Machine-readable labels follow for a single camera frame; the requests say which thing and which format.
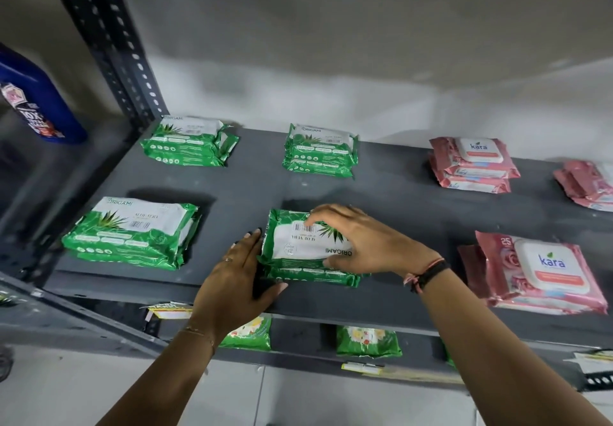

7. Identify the pink thread bracelet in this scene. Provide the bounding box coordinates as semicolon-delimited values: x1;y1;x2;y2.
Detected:
403;256;447;288

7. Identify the person's left forearm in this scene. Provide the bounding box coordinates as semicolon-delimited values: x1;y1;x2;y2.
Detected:
96;316;227;426

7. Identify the person's right forearm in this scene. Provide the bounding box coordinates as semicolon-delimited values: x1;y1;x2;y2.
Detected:
411;259;613;426

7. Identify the blue plastic bottle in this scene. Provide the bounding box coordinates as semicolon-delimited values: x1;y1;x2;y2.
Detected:
0;42;89;145

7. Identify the grey metal shelving rack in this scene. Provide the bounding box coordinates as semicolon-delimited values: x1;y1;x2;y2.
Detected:
0;0;613;395

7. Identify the green wet wipes packet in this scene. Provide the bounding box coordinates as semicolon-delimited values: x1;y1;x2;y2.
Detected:
140;115;227;156
258;208;356;271
282;161;355;180
283;152;358;170
285;123;359;159
61;196;200;260
64;243;193;271
144;126;239;168
258;262;370;289

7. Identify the person's left hand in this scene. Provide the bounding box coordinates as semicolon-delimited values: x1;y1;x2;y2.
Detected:
189;230;289;346

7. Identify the black wristband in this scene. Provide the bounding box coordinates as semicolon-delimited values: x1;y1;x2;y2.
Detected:
416;259;452;293

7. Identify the person's right hand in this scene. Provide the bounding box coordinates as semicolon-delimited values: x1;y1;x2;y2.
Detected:
305;204;439;279

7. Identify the yellow white shelf price label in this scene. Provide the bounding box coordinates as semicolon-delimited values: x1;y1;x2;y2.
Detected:
572;349;613;370
340;362;385;377
139;301;193;321

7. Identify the thin chain bracelet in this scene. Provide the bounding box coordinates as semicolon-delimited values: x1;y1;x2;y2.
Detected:
180;325;216;355

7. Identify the pink wet wipes packet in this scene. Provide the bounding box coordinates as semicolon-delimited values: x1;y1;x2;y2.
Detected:
554;169;613;212
562;160;613;197
429;136;521;178
432;166;511;188
438;178;511;195
473;230;609;316
457;244;500;300

